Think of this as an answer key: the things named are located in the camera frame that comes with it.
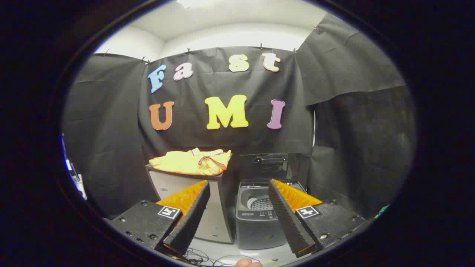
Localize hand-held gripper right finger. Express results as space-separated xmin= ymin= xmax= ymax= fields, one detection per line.
xmin=268 ymin=179 xmax=368 ymax=258

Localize orange polo shirt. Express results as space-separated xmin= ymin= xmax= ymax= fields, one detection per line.
xmin=148 ymin=148 xmax=232 ymax=176

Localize dark washing machine lid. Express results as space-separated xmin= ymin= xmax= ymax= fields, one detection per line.
xmin=239 ymin=153 xmax=302 ymax=182

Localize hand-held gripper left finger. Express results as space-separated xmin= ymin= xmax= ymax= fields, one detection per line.
xmin=108 ymin=180 xmax=211 ymax=258

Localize grey cabinet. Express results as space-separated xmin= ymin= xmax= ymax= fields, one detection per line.
xmin=145 ymin=164 xmax=236 ymax=244

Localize white and blue equipment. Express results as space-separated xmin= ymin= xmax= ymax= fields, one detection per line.
xmin=61 ymin=133 xmax=88 ymax=201

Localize black floor cables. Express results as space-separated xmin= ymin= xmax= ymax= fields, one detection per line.
xmin=163 ymin=248 xmax=260 ymax=267

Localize black backdrop cloth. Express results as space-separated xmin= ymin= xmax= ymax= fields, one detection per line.
xmin=62 ymin=13 xmax=416 ymax=219

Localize grey washing machine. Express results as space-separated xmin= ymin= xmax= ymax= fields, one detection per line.
xmin=236 ymin=179 xmax=308 ymax=250

